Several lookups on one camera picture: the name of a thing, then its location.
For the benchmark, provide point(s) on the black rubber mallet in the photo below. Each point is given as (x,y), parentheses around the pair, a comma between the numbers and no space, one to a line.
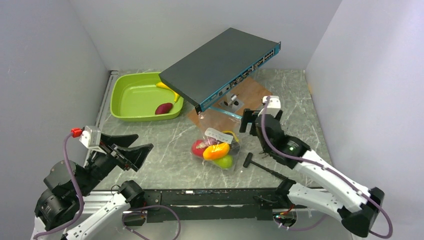
(249,161)

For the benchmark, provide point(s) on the orange toy mango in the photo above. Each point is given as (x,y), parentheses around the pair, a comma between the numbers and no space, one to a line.
(216,151)

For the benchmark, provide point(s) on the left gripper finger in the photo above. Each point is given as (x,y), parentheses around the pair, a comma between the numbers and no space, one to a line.
(123,141)
(133,157)

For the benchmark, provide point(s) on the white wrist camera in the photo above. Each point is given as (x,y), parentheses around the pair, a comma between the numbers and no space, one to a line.
(89,136)
(272,105)

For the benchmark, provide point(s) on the dark red toy fruit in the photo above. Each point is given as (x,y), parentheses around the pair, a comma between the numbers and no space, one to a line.
(164,108)

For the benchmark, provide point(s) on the wooden board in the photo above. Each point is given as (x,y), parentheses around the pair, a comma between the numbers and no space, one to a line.
(249,91)

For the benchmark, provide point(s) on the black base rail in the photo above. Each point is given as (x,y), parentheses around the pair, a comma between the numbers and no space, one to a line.
(160,205)

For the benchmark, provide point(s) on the dark grey network switch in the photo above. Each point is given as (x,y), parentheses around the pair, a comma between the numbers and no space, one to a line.
(215,68)

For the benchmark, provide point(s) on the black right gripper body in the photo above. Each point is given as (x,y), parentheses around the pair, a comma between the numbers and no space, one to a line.
(260,139)

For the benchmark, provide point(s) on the clear zip top bag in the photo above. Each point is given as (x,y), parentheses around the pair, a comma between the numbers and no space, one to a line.
(213,136)

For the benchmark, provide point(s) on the metal stand bracket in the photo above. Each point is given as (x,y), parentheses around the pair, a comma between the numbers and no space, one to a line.
(231,103)

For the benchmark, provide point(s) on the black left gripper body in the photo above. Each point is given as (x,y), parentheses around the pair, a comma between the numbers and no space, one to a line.
(116,157)

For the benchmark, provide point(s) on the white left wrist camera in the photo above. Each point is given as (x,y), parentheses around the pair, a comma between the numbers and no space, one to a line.
(89,136)

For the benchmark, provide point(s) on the yellow toy banana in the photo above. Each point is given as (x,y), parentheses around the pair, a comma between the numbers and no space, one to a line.
(163,86)
(228,132)

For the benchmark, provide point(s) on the green toy pear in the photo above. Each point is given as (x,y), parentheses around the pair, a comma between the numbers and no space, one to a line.
(225,162)

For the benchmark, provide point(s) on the lime green plastic tray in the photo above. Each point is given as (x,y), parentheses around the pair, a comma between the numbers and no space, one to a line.
(135,98)

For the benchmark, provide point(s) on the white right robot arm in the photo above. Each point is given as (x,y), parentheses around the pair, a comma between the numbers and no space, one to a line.
(354,205)

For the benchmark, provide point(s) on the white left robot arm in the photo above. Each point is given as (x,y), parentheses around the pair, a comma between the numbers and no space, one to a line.
(62,203)

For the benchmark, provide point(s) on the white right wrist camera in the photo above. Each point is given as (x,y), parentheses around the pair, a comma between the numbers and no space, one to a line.
(272,105)

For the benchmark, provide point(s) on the red toy apple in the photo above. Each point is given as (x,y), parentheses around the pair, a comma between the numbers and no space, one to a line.
(198,148)

